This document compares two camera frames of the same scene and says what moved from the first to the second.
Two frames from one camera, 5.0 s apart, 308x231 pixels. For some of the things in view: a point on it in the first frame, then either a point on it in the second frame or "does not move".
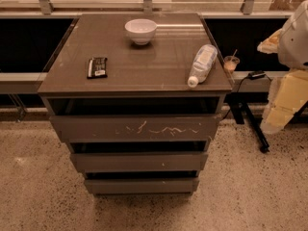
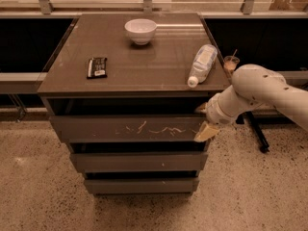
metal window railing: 247,12 does not move
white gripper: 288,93 → 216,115
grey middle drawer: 139,163 does not move
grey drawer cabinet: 133,123 does not move
